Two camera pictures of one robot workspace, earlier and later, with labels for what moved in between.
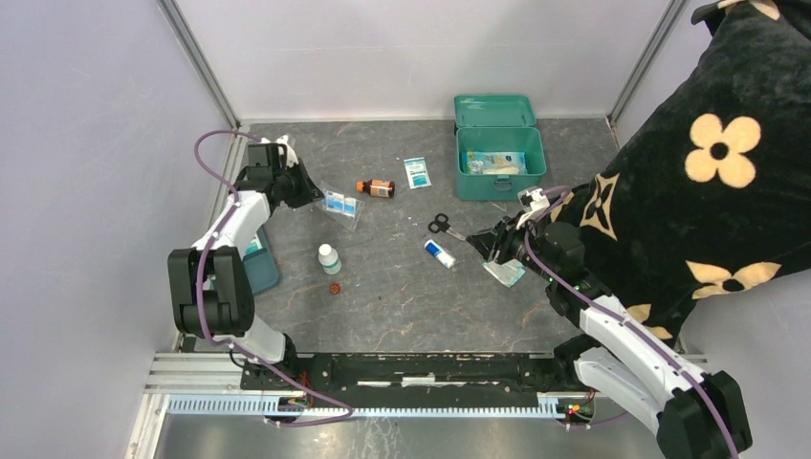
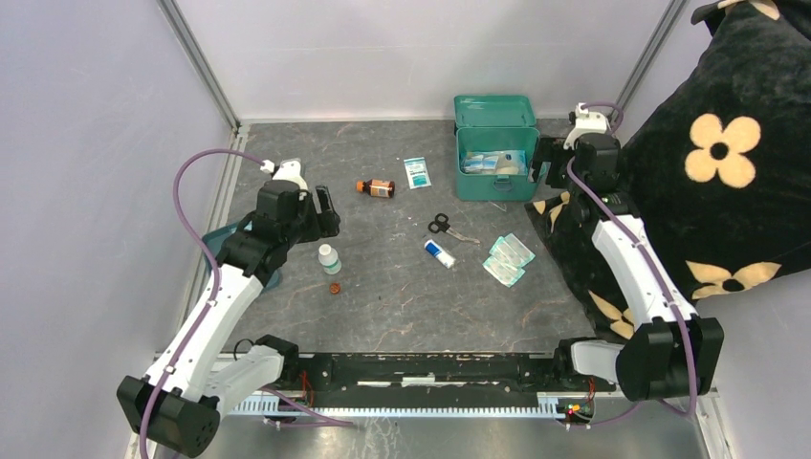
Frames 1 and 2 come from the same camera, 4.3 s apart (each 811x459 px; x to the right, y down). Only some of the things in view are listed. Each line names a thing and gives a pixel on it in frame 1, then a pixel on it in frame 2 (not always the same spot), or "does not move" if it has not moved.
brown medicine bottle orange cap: [376, 187] does not move
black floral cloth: [715, 190] does not move
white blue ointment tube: [440, 253] does not move
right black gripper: [500, 238] → [545, 153]
